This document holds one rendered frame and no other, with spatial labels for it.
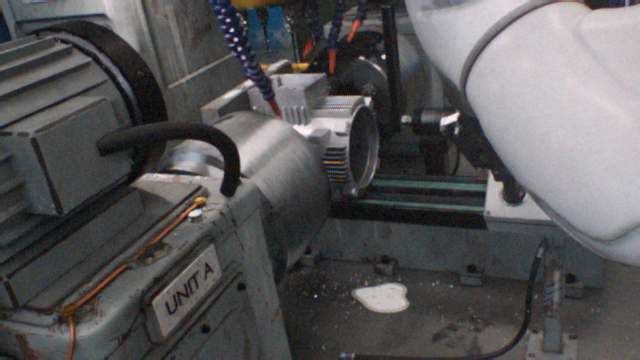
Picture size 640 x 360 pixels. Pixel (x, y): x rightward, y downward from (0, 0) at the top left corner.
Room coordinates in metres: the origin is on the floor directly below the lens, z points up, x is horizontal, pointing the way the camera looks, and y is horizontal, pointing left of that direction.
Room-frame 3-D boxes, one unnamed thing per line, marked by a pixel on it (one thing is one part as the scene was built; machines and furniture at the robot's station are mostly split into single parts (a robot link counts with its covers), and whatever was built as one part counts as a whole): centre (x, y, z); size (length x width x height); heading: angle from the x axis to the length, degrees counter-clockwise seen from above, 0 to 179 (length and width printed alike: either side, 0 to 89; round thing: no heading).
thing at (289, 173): (0.77, 0.16, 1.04); 0.37 x 0.25 x 0.25; 153
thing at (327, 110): (1.09, 0.00, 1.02); 0.20 x 0.19 x 0.19; 62
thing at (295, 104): (1.11, 0.03, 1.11); 0.12 x 0.11 x 0.07; 62
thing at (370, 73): (1.39, -0.15, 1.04); 0.41 x 0.25 x 0.25; 153
